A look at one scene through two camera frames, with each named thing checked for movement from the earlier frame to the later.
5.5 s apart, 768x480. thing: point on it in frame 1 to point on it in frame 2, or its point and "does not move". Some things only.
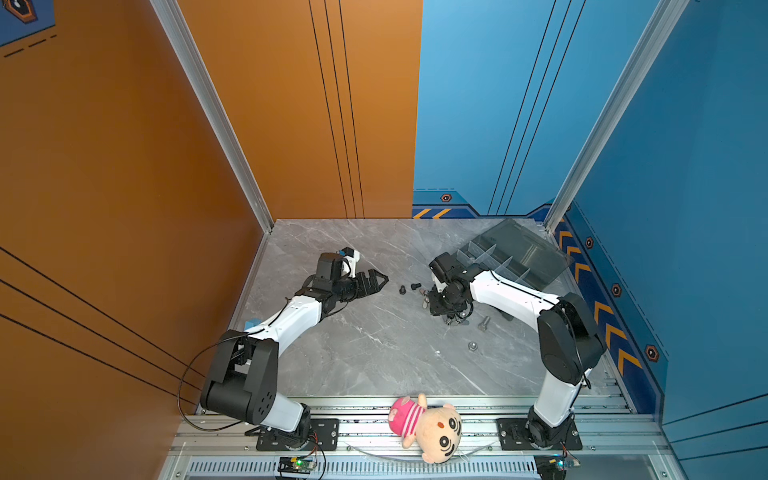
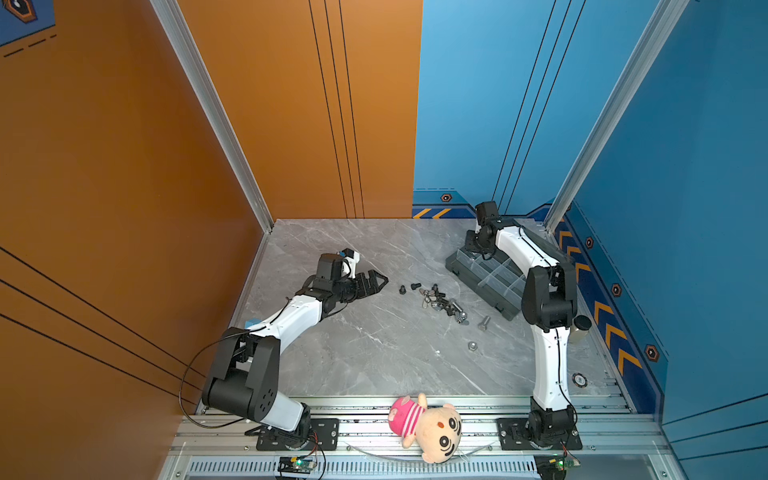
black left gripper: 362,285 does not move
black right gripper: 435,308 to 469,243
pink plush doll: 436,431 does not move
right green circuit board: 554,466 does not move
